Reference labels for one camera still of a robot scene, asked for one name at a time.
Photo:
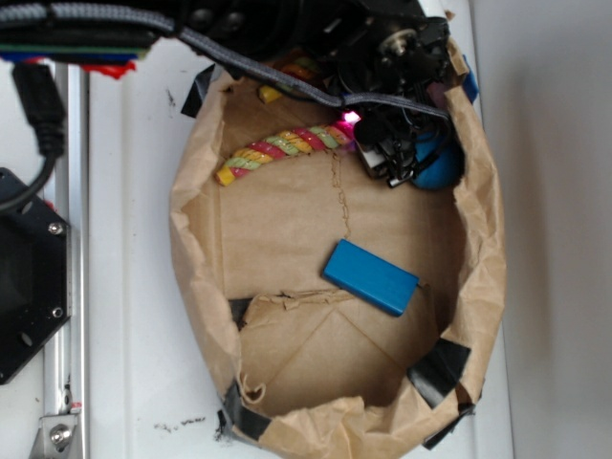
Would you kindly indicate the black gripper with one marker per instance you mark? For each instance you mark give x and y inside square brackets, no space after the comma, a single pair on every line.
[393,48]

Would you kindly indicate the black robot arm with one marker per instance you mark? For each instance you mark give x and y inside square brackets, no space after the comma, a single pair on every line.
[241,35]

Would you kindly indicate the blue tape piece right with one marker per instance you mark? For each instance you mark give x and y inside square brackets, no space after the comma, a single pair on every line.
[470,84]

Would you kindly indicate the blue dimpled ball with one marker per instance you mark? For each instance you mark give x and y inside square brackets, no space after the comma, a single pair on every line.
[446,170]

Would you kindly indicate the black tape upper left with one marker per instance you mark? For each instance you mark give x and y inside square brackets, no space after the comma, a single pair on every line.
[198,92]

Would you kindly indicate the black tape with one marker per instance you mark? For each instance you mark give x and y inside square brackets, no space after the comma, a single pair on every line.
[198,92]
[248,422]
[438,372]

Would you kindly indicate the blue rectangular block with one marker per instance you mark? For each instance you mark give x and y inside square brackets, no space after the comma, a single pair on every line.
[370,278]

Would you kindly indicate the brown paper bag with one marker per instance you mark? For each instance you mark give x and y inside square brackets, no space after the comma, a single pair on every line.
[329,368]

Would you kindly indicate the black tape lower right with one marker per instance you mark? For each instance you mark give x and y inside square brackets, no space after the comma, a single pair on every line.
[438,372]

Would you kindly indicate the black tape lower left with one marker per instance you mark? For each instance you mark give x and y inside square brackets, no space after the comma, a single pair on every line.
[248,422]

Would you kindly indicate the aluminium extrusion rail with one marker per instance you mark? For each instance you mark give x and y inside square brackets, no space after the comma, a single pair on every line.
[65,366]

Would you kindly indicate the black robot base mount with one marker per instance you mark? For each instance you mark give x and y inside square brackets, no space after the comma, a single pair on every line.
[34,281]

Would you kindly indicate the metal corner bracket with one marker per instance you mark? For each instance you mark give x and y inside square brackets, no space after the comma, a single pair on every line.
[58,437]

